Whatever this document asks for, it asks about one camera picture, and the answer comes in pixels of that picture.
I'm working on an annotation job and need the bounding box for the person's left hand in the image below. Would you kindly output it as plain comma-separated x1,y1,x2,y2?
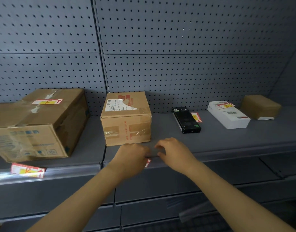
107,143,151,183

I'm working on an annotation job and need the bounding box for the person's right hand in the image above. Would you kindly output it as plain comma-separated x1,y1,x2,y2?
154,137,199,176

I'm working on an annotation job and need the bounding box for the cardboard box red print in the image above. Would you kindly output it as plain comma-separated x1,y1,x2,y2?
100,91,152,147

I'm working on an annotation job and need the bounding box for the long white box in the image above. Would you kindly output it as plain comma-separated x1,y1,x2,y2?
207,101,251,130

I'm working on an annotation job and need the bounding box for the large cardboard box blue print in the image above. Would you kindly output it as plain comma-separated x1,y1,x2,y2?
0,88,90,163

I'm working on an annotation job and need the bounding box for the small taped cardboard box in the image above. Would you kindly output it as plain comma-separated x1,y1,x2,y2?
239,95,282,121

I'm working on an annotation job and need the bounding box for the person's left forearm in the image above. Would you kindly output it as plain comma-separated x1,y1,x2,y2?
26,166,122,232

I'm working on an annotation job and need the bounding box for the person's right forearm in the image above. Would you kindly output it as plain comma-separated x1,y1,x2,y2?
185,160,296,232

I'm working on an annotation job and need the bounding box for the slim black box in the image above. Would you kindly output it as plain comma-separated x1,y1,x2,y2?
171,106,202,134

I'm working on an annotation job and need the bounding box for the loose clear plastic strip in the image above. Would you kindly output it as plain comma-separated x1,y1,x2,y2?
179,200,217,223

